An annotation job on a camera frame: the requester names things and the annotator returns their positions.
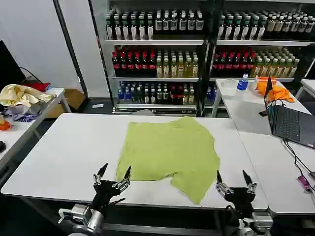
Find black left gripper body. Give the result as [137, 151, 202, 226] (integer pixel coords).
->
[91, 179, 124, 210]

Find black shelf with drink bottles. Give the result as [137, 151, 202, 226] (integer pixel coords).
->
[88, 0, 215, 117]
[203, 0, 315, 110]

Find red cloth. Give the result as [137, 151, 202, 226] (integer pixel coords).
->
[23, 82, 52, 92]

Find blue and white cloth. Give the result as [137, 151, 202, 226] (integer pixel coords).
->
[4, 105, 43, 123]

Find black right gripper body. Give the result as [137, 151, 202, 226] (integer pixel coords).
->
[223, 186, 256, 220]

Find black monitor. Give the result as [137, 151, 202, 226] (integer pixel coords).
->
[0, 39, 27, 90]

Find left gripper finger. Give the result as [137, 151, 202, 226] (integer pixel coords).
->
[112, 166, 132, 190]
[93, 162, 109, 185]

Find pale yellow cloth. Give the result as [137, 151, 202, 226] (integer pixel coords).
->
[0, 83, 57, 108]

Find white side table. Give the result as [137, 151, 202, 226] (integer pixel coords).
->
[0, 88, 72, 173]

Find small orange object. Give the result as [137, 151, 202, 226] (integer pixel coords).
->
[0, 115, 12, 131]

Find clear round plastic container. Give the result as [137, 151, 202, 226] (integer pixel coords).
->
[220, 78, 238, 93]

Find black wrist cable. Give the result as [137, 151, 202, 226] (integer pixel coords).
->
[107, 197, 127, 207]
[224, 204, 238, 215]

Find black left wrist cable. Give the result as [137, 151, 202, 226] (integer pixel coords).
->
[107, 197, 127, 207]

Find white laptop table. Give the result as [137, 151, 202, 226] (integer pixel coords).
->
[211, 78, 314, 136]

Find orange cloth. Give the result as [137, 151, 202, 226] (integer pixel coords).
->
[254, 76, 296, 104]

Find black open laptop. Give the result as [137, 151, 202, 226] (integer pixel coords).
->
[263, 75, 315, 150]

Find black slanted pole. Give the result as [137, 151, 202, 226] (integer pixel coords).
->
[52, 0, 89, 99]

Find brown cardboard box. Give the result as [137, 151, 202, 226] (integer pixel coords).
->
[46, 88, 87, 119]

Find black laptop cable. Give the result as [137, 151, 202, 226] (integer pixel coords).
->
[282, 137, 315, 190]

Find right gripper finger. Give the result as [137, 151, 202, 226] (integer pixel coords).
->
[242, 169, 258, 194]
[215, 170, 233, 197]

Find green t-shirt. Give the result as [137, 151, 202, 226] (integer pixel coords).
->
[115, 116, 221, 205]

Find blue-capped water bottle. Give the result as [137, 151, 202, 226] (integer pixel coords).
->
[236, 73, 250, 91]

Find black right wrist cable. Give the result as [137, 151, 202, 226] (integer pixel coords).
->
[224, 204, 238, 215]

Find pink adapter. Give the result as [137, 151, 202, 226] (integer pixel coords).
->
[297, 175, 312, 192]

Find grey chair back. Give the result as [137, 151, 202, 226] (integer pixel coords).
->
[131, 109, 156, 117]

